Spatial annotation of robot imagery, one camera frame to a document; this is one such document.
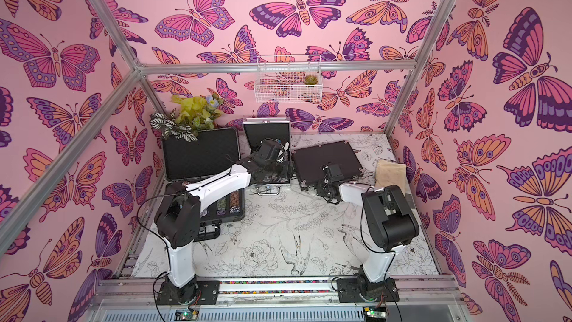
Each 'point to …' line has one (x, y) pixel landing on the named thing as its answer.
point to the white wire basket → (280, 79)
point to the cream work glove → (391, 174)
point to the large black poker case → (186, 162)
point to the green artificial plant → (198, 113)
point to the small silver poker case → (255, 130)
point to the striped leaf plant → (169, 126)
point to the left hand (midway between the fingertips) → (293, 165)
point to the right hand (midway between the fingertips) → (325, 186)
